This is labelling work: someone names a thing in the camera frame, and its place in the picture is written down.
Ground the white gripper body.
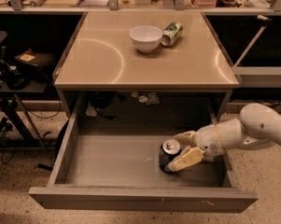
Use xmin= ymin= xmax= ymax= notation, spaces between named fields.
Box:
xmin=194 ymin=125 xmax=225 ymax=161

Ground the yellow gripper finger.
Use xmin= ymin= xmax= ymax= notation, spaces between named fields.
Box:
xmin=173 ymin=131 xmax=196 ymax=147
xmin=168 ymin=146 xmax=204 ymax=172

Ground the blue pepsi can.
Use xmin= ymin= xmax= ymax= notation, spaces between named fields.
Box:
xmin=159 ymin=139 xmax=181 ymax=173

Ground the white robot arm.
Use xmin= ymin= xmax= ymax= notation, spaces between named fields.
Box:
xmin=164 ymin=103 xmax=281 ymax=172

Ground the grey open drawer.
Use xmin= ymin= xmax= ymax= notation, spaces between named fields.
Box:
xmin=29 ymin=92 xmax=258 ymax=213

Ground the green soda can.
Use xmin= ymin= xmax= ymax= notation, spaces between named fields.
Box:
xmin=162 ymin=21 xmax=183 ymax=47

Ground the grey counter cabinet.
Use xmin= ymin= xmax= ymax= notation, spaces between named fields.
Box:
xmin=55 ymin=9 xmax=239 ymax=114

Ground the white bowl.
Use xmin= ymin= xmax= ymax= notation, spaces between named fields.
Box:
xmin=130 ymin=25 xmax=162 ymax=53

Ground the white leaning rod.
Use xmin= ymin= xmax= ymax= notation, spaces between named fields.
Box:
xmin=233 ymin=15 xmax=272 ymax=68

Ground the black bag with note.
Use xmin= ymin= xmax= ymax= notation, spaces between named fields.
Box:
xmin=14 ymin=49 xmax=57 ymax=83

